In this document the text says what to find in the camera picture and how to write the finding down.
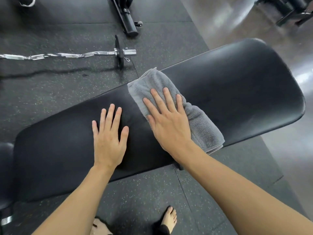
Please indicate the person's right hand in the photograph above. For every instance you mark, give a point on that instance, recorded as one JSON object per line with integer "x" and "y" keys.
{"x": 171, "y": 129}

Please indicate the person's left hand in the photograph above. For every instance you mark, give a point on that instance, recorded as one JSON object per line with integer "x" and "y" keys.
{"x": 108, "y": 144}

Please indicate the grey towel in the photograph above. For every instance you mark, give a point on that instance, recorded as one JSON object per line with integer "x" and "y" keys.
{"x": 146, "y": 81}

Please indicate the black adjustable workout bench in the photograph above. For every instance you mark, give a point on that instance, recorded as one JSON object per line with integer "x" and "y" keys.
{"x": 232, "y": 83}

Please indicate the person's left forearm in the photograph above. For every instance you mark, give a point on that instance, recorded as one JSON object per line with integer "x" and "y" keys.
{"x": 73, "y": 205}

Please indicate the person's right forearm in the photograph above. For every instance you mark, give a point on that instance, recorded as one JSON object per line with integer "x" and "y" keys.
{"x": 232, "y": 193}

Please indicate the person's left foot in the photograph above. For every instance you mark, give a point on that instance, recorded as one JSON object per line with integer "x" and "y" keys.
{"x": 97, "y": 227}

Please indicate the person's foot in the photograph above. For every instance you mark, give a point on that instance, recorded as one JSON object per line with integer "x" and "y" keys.
{"x": 97, "y": 227}
{"x": 169, "y": 217}

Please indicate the person's right foot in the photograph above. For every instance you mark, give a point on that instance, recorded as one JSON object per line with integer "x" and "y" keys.
{"x": 169, "y": 217}

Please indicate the person's black trousers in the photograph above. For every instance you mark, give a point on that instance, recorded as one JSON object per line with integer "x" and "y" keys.
{"x": 161, "y": 230}

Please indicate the chrome curl barbell black plates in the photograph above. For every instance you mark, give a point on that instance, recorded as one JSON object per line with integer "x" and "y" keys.
{"x": 61, "y": 55}

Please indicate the black flat bench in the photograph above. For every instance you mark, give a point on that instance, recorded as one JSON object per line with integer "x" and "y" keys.
{"x": 127, "y": 21}

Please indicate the black leg exercise machine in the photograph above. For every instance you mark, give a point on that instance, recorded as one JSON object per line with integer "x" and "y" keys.
{"x": 288, "y": 4}

